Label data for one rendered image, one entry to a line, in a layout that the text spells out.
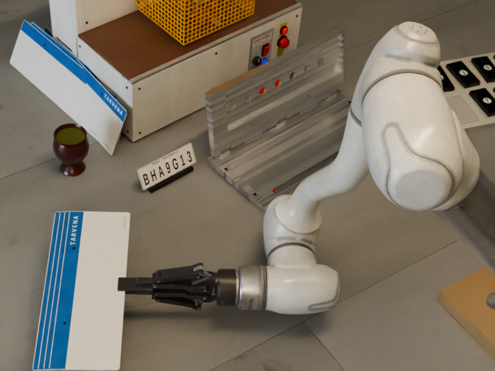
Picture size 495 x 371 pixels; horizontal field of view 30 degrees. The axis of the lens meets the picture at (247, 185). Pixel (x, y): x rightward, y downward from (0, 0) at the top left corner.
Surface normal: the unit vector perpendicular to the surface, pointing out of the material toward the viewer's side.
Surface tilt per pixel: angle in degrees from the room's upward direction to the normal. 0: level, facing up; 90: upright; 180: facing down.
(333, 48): 79
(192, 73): 90
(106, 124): 69
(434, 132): 17
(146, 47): 0
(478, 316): 3
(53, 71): 63
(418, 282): 0
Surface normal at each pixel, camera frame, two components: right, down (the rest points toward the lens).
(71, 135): 0.07, -0.70
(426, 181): -0.07, 0.63
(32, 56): -0.62, 0.08
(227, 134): 0.65, 0.43
